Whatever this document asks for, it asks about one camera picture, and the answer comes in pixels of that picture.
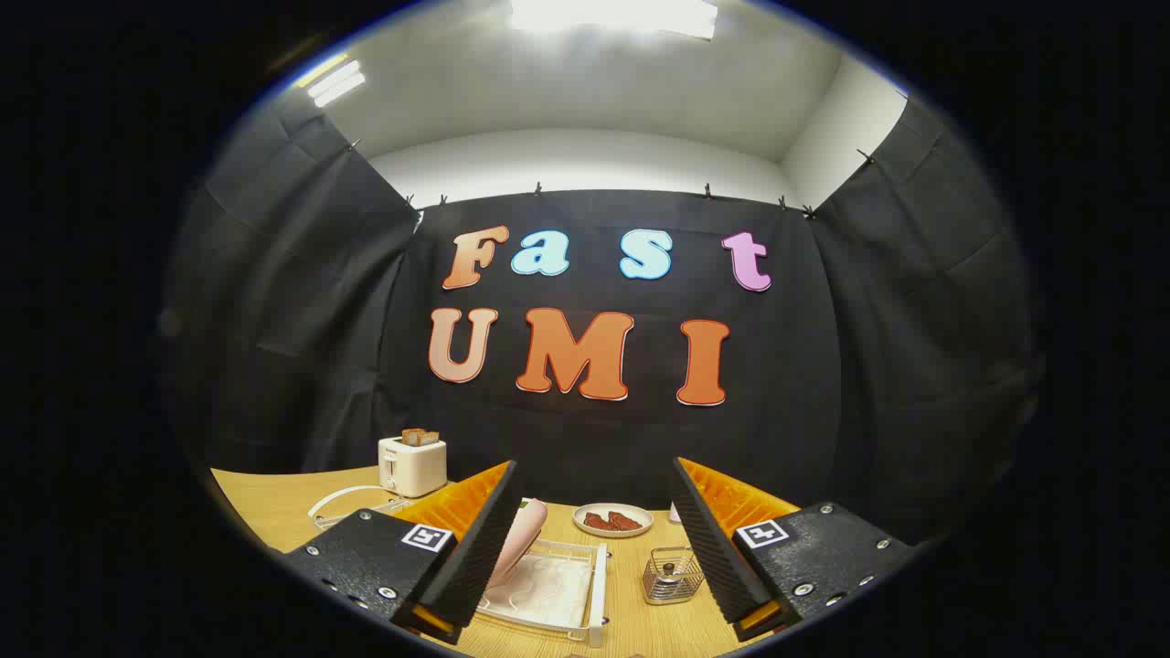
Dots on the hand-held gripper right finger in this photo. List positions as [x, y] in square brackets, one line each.
[717, 557]

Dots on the white drip tray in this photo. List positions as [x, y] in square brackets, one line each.
[548, 589]

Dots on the small ceiling light panel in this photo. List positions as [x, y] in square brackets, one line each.
[336, 84]

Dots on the large ceiling light panel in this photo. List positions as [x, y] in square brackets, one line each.
[612, 16]

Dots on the brown toast slices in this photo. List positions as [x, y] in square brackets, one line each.
[420, 437]

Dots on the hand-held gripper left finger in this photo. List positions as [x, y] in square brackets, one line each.
[475, 557]

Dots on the black backdrop cloth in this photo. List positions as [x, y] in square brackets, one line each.
[585, 439]

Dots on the white toaster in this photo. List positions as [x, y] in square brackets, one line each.
[416, 468]

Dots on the white plate with meat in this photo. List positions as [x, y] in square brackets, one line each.
[612, 507]

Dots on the pink plate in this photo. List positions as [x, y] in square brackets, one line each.
[523, 539]

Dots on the red meat slice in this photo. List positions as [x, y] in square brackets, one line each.
[596, 522]
[625, 522]

